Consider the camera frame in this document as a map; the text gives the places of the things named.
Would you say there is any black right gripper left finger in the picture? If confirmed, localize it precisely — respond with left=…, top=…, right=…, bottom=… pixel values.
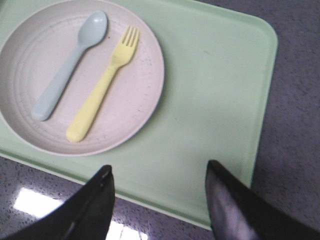
left=5, top=165, right=115, bottom=240

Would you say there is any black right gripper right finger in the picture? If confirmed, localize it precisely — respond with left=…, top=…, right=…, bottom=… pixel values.
left=205, top=160, right=320, bottom=240

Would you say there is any beige round plate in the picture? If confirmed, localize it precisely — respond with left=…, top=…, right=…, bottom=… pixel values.
left=0, top=0, right=164, bottom=156

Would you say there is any yellow plastic fork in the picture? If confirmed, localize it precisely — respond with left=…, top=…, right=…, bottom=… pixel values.
left=66, top=26, right=140, bottom=143

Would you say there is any light green plastic tray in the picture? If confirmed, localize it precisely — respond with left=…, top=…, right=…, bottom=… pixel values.
left=0, top=0, right=278, bottom=228

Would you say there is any light blue plastic spoon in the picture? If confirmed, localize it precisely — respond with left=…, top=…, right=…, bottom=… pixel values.
left=31, top=10, right=108, bottom=122

